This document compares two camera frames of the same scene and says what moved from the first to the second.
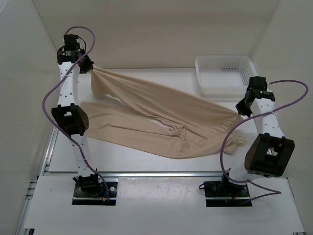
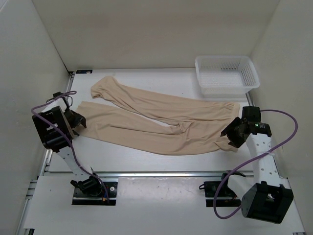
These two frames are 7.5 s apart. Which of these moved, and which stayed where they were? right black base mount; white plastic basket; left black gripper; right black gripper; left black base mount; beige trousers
Moved: left black gripper; right black gripper; beige trousers
Stayed: left black base mount; right black base mount; white plastic basket
